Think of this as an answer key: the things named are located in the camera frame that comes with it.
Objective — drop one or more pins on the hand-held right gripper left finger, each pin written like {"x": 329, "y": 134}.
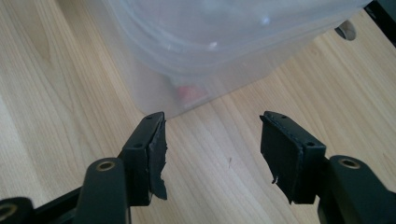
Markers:
{"x": 146, "y": 161}

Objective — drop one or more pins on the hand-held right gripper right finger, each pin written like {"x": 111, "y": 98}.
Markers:
{"x": 292, "y": 158}

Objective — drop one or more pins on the clear plastic storage box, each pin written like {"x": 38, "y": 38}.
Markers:
{"x": 149, "y": 87}

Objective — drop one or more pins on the red and white tube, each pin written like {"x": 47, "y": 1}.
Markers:
{"x": 190, "y": 94}

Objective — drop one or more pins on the grey round thing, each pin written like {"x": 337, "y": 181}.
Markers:
{"x": 346, "y": 31}

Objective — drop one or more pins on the black bar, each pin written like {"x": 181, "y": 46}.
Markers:
{"x": 384, "y": 18}

